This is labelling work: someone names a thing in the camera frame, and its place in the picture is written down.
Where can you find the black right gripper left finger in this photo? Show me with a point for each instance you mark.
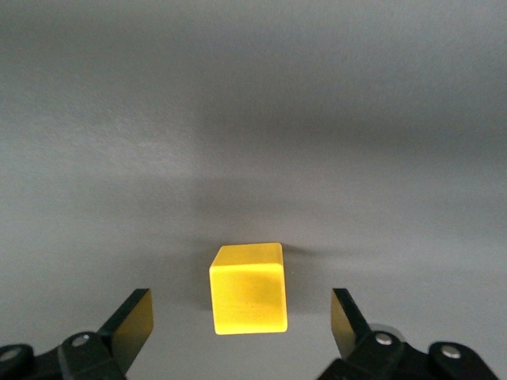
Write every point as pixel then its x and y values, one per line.
pixel 126 328

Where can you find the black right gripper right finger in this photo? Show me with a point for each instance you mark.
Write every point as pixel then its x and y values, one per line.
pixel 348 324

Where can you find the yellow cube block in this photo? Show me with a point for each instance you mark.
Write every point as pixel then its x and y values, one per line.
pixel 249 293

